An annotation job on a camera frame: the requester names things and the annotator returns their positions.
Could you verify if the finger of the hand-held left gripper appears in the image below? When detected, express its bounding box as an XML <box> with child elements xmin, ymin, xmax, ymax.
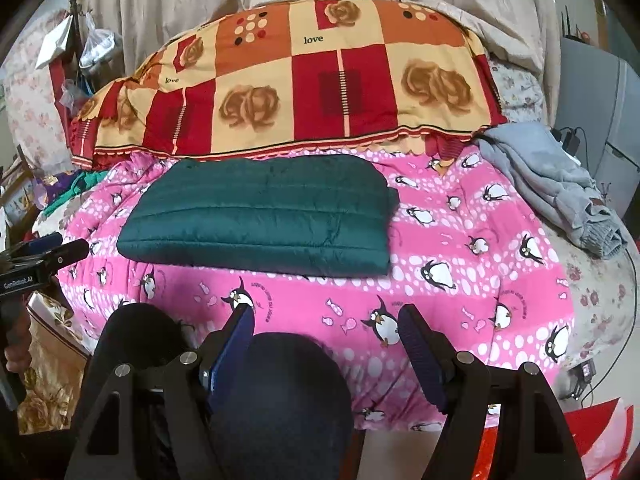
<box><xmin>10</xmin><ymin>232</ymin><xmax>65</xmax><ymax>260</ymax></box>
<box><xmin>42</xmin><ymin>239</ymin><xmax>91</xmax><ymax>267</ymax></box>

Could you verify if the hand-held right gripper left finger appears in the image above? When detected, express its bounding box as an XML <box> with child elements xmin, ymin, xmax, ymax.
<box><xmin>64</xmin><ymin>304</ymin><xmax>257</xmax><ymax>480</ymax></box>

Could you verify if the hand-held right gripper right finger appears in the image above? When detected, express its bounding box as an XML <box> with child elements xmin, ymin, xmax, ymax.
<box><xmin>397</xmin><ymin>303</ymin><xmax>586</xmax><ymax>480</ymax></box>

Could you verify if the green puffer jacket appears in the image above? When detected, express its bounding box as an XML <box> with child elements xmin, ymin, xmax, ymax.
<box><xmin>116</xmin><ymin>154</ymin><xmax>401</xmax><ymax>278</ymax></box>

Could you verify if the person's left hand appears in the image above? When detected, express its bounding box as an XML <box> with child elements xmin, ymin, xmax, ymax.
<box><xmin>4</xmin><ymin>327</ymin><xmax>32</xmax><ymax>376</ymax></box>

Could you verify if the purple and green cloth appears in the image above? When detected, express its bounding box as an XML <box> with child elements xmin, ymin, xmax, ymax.
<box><xmin>35</xmin><ymin>170</ymin><xmax>108</xmax><ymax>216</ymax></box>

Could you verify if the person's right leg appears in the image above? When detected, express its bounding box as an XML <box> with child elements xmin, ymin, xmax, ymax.
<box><xmin>207</xmin><ymin>332</ymin><xmax>355</xmax><ymax>480</ymax></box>

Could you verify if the gold floral box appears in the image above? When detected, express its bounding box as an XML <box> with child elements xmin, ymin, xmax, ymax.
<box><xmin>20</xmin><ymin>290</ymin><xmax>96</xmax><ymax>436</ymax></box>

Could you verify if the pink penguin print blanket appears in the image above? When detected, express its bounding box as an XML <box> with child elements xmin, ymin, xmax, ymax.
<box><xmin>57</xmin><ymin>142</ymin><xmax>576</xmax><ymax>436</ymax></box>

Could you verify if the floral curtain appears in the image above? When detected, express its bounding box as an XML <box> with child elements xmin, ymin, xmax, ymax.
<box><xmin>0</xmin><ymin>7</ymin><xmax>76</xmax><ymax>176</ymax></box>

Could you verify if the black charger plug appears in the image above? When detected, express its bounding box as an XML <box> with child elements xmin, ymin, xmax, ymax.
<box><xmin>570</xmin><ymin>360</ymin><xmax>598</xmax><ymax>401</ymax></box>

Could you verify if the red plastic bag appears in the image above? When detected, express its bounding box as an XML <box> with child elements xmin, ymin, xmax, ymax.
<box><xmin>480</xmin><ymin>397</ymin><xmax>636</xmax><ymax>480</ymax></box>

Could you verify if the floral bed sheet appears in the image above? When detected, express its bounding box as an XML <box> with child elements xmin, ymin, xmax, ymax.
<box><xmin>487</xmin><ymin>55</ymin><xmax>638</xmax><ymax>401</ymax></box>

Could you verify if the white plastic bag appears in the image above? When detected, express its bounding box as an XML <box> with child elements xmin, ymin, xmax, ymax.
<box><xmin>35</xmin><ymin>15</ymin><xmax>76</xmax><ymax>68</ymax></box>

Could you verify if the clear plastic bag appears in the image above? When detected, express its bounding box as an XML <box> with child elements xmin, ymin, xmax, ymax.
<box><xmin>79</xmin><ymin>12</ymin><xmax>123</xmax><ymax>76</ymax></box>

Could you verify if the grey sweatshirt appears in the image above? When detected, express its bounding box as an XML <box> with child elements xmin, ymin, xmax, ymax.
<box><xmin>477</xmin><ymin>121</ymin><xmax>631</xmax><ymax>261</ymax></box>

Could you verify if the black power adapter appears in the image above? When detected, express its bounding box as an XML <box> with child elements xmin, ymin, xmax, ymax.
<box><xmin>550</xmin><ymin>127</ymin><xmax>583</xmax><ymax>156</ymax></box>

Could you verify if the red cream checked quilt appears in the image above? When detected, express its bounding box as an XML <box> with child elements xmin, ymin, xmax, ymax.
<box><xmin>70</xmin><ymin>0</ymin><xmax>508</xmax><ymax>171</ymax></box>

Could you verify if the grey refrigerator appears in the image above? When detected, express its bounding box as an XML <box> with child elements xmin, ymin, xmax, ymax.
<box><xmin>555</xmin><ymin>35</ymin><xmax>640</xmax><ymax>221</ymax></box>

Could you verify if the black wifi router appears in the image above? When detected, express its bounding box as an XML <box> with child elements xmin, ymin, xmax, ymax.
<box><xmin>560</xmin><ymin>5</ymin><xmax>588</xmax><ymax>43</ymax></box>

